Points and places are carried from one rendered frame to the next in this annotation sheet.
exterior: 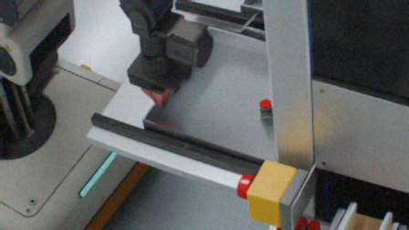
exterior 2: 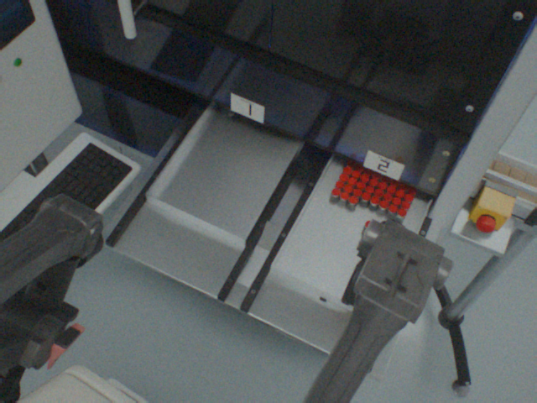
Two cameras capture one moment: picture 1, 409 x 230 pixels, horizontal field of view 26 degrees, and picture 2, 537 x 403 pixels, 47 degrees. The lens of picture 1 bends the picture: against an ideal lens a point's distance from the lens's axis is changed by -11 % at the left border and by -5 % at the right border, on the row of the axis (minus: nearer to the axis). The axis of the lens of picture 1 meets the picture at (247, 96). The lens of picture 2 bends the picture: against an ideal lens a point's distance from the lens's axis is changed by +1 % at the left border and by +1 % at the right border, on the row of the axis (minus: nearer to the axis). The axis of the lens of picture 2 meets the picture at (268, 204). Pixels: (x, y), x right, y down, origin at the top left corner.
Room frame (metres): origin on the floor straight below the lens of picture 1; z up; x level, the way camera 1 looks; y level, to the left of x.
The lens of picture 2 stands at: (1.49, 0.62, 2.16)
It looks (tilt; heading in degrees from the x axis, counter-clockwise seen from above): 60 degrees down; 262
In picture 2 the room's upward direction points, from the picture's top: 6 degrees clockwise
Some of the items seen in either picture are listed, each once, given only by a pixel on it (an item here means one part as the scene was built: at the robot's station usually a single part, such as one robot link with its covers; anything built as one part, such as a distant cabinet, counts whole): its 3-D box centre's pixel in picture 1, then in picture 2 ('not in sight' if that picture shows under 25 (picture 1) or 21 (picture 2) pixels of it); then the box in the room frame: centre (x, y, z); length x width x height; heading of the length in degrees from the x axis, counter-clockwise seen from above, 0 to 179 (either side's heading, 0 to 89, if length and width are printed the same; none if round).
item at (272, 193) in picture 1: (277, 195); (492, 206); (0.90, -0.03, 1.00); 0.08 x 0.07 x 0.07; 60
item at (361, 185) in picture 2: not in sight; (372, 196); (1.13, -0.12, 0.91); 0.18 x 0.02 x 0.05; 149
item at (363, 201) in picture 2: not in sight; (368, 202); (1.15, -0.10, 0.91); 0.18 x 0.02 x 0.05; 150
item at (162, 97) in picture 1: (155, 86); not in sight; (1.21, 0.16, 0.94); 0.07 x 0.07 x 0.09; 60
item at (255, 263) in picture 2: (225, 17); (258, 253); (1.41, 0.03, 0.91); 0.14 x 0.03 x 0.06; 60
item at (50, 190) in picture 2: not in sight; (57, 209); (1.89, -0.16, 0.82); 0.40 x 0.14 x 0.02; 54
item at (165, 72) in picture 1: (157, 60); (367, 281); (1.21, 0.15, 1.01); 0.10 x 0.07 x 0.07; 60
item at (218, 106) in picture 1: (261, 102); (353, 233); (1.19, -0.02, 0.90); 0.34 x 0.26 x 0.04; 59
